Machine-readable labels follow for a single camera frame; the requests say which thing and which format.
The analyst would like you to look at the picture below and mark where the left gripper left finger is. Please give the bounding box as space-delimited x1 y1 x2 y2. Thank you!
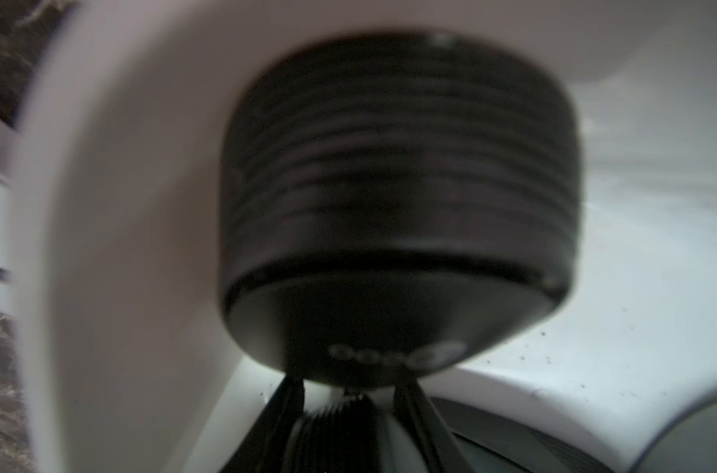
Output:
221 376 305 473

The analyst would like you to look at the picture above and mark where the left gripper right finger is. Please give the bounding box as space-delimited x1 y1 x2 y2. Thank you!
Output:
393 382 475 473

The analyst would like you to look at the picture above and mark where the black mouse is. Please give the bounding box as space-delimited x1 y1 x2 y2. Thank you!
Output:
431 397 610 472
218 32 583 389

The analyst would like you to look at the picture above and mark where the white storage box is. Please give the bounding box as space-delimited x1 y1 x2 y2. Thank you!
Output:
7 1 717 472

